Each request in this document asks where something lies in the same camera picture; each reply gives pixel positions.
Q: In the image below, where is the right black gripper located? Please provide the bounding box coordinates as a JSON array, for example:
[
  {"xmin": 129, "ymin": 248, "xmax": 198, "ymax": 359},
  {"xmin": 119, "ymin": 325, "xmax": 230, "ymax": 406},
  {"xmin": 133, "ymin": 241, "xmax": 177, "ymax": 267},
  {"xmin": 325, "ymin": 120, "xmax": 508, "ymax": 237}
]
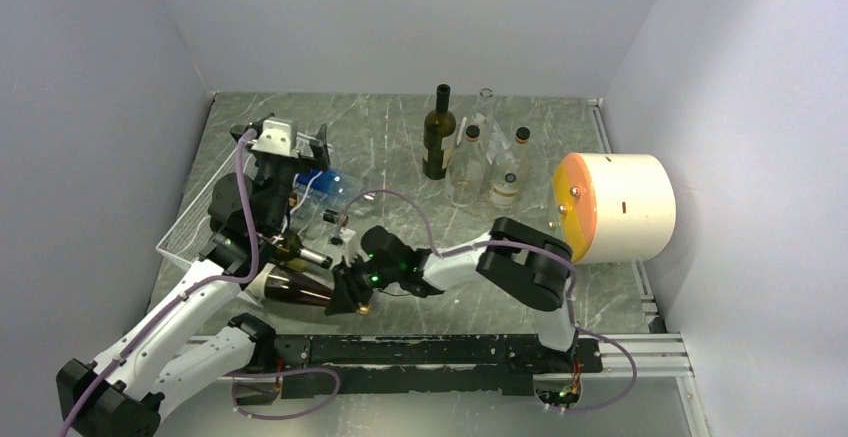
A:
[{"xmin": 326, "ymin": 251, "xmax": 402, "ymax": 314}]

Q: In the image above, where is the gold foil wine bottle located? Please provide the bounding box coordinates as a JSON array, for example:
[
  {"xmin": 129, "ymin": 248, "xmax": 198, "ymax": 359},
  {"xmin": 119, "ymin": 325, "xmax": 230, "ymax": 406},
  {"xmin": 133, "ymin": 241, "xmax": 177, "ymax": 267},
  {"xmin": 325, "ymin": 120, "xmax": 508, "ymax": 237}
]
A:
[{"xmin": 247, "ymin": 265, "xmax": 371, "ymax": 316}]

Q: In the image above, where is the dark green wine bottle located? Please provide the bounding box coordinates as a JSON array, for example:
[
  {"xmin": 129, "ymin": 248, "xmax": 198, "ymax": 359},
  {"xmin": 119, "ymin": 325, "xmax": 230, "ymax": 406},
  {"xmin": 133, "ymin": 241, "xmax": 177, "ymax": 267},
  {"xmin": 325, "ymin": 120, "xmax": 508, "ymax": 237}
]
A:
[{"xmin": 422, "ymin": 83, "xmax": 457, "ymax": 180}]

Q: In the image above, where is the clear bottle white label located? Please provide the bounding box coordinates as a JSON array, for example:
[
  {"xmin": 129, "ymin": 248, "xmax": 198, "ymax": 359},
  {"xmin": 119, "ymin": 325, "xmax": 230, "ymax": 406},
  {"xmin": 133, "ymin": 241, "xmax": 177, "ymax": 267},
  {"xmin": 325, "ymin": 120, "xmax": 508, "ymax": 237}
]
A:
[{"xmin": 446, "ymin": 124, "xmax": 486, "ymax": 207}]

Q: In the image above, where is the clear amber liquor bottle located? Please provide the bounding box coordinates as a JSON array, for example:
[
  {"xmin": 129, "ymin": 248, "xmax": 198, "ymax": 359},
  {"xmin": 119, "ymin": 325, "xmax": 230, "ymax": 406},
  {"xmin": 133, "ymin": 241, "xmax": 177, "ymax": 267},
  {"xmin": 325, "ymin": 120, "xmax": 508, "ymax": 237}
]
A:
[{"xmin": 488, "ymin": 126, "xmax": 531, "ymax": 209}]

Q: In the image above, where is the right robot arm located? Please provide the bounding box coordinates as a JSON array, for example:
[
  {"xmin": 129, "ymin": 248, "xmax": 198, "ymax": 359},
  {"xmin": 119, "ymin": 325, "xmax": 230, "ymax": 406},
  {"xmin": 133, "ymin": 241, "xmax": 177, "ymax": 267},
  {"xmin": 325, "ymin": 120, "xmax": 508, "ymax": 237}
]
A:
[{"xmin": 324, "ymin": 217, "xmax": 578, "ymax": 371}]

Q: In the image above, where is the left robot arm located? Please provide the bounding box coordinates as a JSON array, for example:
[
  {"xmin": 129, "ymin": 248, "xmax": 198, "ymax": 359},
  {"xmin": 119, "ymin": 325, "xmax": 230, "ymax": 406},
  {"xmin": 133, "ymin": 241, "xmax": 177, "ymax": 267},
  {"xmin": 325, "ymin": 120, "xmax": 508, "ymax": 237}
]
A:
[{"xmin": 56, "ymin": 115, "xmax": 332, "ymax": 436}]

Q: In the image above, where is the blue clear bottle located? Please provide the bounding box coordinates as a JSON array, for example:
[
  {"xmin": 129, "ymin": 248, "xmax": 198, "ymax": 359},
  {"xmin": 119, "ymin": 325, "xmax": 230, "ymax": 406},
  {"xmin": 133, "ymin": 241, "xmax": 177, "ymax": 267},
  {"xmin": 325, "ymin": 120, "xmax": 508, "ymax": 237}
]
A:
[{"xmin": 294, "ymin": 169, "xmax": 361, "ymax": 199}]

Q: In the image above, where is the small dark capped bottle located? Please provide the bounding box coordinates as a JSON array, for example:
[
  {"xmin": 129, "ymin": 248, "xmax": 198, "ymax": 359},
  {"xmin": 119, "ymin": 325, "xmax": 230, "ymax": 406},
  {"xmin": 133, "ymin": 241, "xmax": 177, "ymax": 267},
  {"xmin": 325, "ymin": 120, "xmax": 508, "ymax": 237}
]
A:
[{"xmin": 322, "ymin": 208, "xmax": 349, "ymax": 227}]

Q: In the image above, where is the silver capped dark bottle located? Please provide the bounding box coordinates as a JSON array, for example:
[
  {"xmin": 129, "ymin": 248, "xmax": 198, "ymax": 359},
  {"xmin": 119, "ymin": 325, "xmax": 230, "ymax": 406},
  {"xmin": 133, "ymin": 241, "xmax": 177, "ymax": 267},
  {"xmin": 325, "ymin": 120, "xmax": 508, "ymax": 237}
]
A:
[{"xmin": 269, "ymin": 230, "xmax": 333, "ymax": 269}]

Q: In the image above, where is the white pink capped pen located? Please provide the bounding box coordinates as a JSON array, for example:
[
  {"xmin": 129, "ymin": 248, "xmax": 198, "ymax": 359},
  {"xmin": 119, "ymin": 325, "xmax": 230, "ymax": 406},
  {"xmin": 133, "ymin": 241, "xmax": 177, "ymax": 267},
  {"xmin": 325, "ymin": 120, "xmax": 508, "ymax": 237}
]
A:
[{"xmin": 456, "ymin": 116, "xmax": 468, "ymax": 146}]

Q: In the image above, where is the clear glass flask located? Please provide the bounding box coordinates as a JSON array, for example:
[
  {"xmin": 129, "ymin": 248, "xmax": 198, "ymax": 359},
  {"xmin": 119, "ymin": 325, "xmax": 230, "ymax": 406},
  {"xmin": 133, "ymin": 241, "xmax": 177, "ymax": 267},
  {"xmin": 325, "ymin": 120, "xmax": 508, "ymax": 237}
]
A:
[{"xmin": 469, "ymin": 88, "xmax": 495, "ymax": 155}]

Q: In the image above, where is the white cylinder orange face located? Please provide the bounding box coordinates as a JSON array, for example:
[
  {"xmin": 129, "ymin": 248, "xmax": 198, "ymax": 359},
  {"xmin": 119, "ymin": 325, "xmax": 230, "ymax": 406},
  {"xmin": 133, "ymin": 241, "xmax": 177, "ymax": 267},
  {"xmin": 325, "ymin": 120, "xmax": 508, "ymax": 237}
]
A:
[{"xmin": 551, "ymin": 152, "xmax": 676, "ymax": 264}]

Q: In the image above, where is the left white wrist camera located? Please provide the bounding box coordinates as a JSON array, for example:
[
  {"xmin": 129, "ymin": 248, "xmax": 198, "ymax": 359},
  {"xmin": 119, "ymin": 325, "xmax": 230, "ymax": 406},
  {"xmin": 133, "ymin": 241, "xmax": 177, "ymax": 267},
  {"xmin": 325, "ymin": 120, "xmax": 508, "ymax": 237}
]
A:
[{"xmin": 252, "ymin": 117, "xmax": 297, "ymax": 157}]

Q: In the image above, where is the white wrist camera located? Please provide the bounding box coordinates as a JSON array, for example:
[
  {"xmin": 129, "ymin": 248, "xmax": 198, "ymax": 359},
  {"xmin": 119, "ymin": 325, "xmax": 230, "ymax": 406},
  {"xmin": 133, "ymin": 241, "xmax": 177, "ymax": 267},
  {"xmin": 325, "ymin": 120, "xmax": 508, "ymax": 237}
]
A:
[
  {"xmin": 329, "ymin": 215, "xmax": 355, "ymax": 246},
  {"xmin": 252, "ymin": 117, "xmax": 297, "ymax": 157}
]

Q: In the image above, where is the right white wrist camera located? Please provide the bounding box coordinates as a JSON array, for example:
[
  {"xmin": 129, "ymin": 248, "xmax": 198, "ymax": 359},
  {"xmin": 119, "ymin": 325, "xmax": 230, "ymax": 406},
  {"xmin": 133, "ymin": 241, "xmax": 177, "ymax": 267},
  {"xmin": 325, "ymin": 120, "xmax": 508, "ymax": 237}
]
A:
[{"xmin": 329, "ymin": 215, "xmax": 355, "ymax": 246}]

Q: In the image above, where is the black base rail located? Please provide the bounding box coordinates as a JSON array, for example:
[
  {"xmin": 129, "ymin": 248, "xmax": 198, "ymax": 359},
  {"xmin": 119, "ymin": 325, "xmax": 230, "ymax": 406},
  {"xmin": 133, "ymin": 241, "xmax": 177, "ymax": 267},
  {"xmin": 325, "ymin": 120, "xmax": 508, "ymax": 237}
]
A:
[{"xmin": 242, "ymin": 334, "xmax": 603, "ymax": 396}]

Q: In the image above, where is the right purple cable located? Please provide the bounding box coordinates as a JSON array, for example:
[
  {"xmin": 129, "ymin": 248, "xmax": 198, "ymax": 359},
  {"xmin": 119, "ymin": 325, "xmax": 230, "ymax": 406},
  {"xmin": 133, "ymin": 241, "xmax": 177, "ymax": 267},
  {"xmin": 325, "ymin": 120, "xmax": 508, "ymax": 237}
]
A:
[{"xmin": 334, "ymin": 188, "xmax": 639, "ymax": 415}]

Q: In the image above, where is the purple cable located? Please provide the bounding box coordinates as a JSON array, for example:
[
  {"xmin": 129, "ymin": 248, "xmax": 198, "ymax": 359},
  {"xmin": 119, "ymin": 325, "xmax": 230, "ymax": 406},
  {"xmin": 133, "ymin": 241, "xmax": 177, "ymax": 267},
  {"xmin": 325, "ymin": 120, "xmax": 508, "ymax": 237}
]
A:
[
  {"xmin": 58, "ymin": 127, "xmax": 342, "ymax": 437},
  {"xmin": 334, "ymin": 188, "xmax": 639, "ymax": 415}
]

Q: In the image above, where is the white wire wine rack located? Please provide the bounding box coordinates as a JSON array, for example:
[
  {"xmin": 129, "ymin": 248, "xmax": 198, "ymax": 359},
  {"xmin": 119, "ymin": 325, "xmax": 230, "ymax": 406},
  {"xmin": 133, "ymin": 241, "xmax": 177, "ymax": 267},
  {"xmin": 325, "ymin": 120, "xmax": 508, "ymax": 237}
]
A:
[{"xmin": 156, "ymin": 124, "xmax": 327, "ymax": 271}]

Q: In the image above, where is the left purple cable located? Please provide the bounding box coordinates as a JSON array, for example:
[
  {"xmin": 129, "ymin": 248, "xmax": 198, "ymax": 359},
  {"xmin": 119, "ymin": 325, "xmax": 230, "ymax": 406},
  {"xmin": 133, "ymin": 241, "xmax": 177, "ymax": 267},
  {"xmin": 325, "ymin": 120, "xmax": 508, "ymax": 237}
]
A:
[{"xmin": 58, "ymin": 127, "xmax": 342, "ymax": 437}]

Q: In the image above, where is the aluminium frame rail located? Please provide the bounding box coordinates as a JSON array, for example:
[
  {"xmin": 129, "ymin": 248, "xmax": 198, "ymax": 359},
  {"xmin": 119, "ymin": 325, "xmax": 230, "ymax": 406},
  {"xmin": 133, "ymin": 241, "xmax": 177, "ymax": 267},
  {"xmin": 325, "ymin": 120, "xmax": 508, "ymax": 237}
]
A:
[{"xmin": 184, "ymin": 334, "xmax": 689, "ymax": 408}]

